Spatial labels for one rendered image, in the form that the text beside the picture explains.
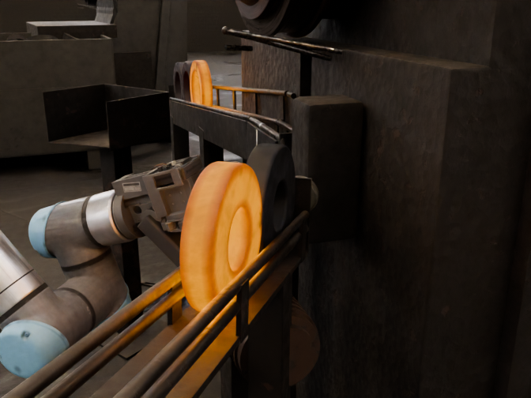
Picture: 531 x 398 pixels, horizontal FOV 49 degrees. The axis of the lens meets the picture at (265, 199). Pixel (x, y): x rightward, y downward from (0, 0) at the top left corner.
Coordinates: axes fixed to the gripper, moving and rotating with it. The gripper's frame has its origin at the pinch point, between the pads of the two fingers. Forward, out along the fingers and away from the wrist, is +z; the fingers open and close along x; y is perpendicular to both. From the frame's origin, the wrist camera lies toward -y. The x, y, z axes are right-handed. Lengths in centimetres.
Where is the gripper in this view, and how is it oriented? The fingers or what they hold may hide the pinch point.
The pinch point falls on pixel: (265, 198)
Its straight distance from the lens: 74.2
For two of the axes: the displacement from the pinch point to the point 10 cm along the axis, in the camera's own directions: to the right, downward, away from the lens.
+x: 2.9, -3.1, 9.0
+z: 9.1, -2.0, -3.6
